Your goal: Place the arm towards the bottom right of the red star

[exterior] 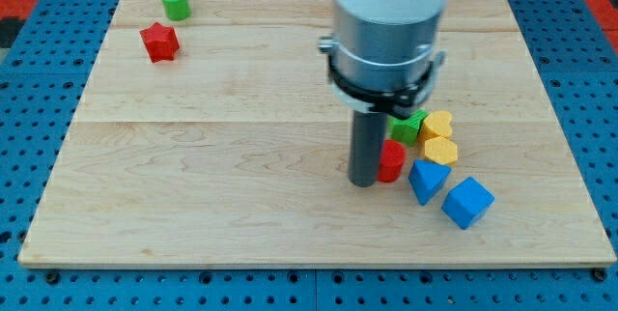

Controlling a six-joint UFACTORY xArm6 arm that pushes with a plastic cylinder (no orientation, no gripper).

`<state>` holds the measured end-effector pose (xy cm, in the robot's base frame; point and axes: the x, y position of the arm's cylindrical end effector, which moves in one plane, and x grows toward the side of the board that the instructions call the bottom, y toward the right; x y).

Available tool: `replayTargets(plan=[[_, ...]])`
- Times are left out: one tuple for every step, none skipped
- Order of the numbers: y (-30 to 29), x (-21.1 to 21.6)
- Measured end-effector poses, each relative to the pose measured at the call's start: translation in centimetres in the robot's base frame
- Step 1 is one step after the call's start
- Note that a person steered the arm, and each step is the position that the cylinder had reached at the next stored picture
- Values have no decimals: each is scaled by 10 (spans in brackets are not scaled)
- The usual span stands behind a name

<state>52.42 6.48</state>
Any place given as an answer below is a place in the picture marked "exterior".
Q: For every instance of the blue triangle block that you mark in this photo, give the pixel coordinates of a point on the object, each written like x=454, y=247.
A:
x=427, y=178

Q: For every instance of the green star block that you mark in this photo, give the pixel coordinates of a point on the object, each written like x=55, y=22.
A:
x=406, y=131

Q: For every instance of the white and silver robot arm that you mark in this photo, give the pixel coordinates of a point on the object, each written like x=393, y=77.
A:
x=381, y=54

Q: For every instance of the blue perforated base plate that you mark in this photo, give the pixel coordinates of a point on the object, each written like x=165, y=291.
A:
x=42, y=78

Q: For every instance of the yellow heart block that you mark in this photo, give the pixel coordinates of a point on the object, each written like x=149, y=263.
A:
x=436, y=124

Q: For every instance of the green cylinder block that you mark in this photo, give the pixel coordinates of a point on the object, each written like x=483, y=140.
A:
x=176, y=10

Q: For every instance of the yellow hexagon block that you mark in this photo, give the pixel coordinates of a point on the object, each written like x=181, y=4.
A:
x=440, y=150

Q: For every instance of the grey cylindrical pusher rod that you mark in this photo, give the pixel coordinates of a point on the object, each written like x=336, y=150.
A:
x=367, y=136

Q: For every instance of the wooden board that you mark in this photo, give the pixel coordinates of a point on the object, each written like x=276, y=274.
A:
x=235, y=155

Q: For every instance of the blue cube block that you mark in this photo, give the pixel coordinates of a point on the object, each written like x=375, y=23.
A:
x=467, y=202

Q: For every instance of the red star block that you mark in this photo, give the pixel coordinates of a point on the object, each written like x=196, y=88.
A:
x=161, y=42

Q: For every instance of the red cylinder block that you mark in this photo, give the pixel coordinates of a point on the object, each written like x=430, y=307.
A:
x=392, y=159

